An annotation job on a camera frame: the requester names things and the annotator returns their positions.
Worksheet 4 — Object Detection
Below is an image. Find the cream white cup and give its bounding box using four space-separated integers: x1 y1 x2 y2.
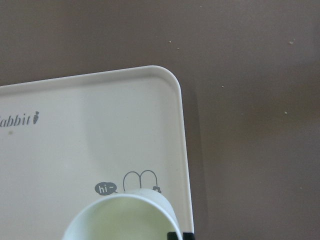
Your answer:
62 188 183 240

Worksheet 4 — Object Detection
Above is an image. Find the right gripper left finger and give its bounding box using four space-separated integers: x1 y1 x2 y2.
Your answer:
166 228 179 240

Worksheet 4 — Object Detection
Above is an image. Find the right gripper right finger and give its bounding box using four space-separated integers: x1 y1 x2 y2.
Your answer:
182 226 195 240

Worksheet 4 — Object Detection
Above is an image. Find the cream rabbit tray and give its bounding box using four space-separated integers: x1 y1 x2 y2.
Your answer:
0 65 194 240

